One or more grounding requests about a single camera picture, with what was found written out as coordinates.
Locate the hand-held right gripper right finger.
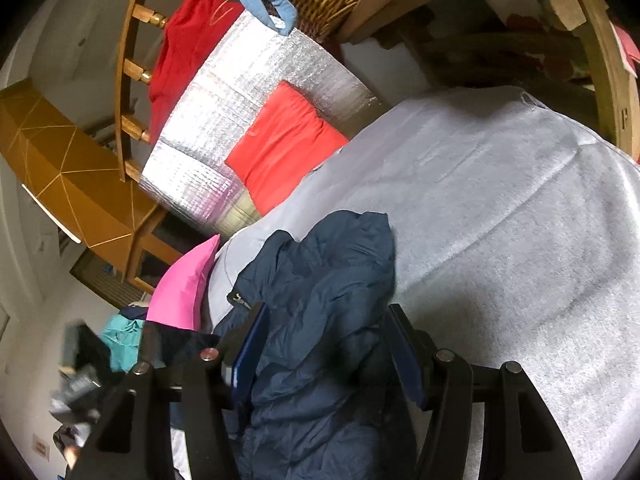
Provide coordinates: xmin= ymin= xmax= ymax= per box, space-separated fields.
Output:
xmin=389 ymin=304 xmax=584 ymax=480

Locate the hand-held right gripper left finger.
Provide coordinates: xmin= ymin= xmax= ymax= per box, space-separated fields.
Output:
xmin=67 ymin=304 xmax=272 ymax=480

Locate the navy puffer jacket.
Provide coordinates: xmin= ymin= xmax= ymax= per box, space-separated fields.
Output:
xmin=142 ymin=210 xmax=422 ymax=480

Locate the teal shirt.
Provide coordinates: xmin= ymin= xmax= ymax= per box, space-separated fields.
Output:
xmin=100 ymin=312 xmax=147 ymax=373

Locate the pink pillow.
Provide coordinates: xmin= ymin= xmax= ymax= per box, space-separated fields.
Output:
xmin=146 ymin=234 xmax=222 ymax=332

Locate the orange-red pillow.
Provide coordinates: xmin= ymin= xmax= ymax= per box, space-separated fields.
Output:
xmin=225 ymin=81 xmax=350 ymax=216

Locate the orange-brown lined cabinet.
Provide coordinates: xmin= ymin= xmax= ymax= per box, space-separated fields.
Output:
xmin=0 ymin=80 xmax=168 ymax=251

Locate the silver foil insulation mat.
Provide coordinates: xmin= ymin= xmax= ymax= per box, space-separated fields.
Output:
xmin=137 ymin=10 xmax=386 ymax=238

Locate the wooden spindle railing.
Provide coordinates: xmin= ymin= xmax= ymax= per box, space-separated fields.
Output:
xmin=114 ymin=0 xmax=211 ymax=183

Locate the dark floral cloth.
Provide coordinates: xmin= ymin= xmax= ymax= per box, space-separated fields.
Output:
xmin=410 ymin=0 xmax=601 ymax=92

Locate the red cloth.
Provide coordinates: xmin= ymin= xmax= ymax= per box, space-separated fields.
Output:
xmin=148 ymin=0 xmax=246 ymax=146

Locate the wooden table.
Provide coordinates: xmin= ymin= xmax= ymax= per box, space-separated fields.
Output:
xmin=340 ymin=0 xmax=640 ymax=163

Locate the pink paper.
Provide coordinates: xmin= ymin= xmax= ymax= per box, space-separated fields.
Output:
xmin=612 ymin=25 xmax=640 ymax=78

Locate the wooden cabinet frame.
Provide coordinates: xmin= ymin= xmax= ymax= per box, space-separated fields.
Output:
xmin=122 ymin=207 xmax=193 ymax=296

